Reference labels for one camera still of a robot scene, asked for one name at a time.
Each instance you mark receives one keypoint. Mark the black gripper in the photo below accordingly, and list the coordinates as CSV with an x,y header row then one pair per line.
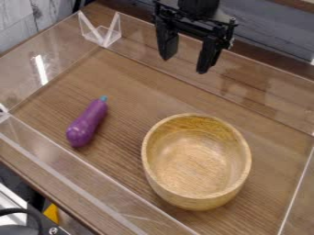
x,y
199,19

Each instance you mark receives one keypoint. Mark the purple toy eggplant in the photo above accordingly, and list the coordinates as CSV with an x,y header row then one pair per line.
x,y
80,130

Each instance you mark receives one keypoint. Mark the brown wooden bowl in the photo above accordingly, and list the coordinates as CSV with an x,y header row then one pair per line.
x,y
196,161

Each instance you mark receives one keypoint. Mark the yellow black equipment base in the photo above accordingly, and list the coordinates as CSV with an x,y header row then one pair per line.
x,y
21,217

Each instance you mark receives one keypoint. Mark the clear acrylic corner bracket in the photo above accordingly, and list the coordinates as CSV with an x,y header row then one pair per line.
x,y
100,35

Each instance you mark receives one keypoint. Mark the clear acrylic tray wall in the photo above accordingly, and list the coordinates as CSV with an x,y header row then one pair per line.
x,y
91,196

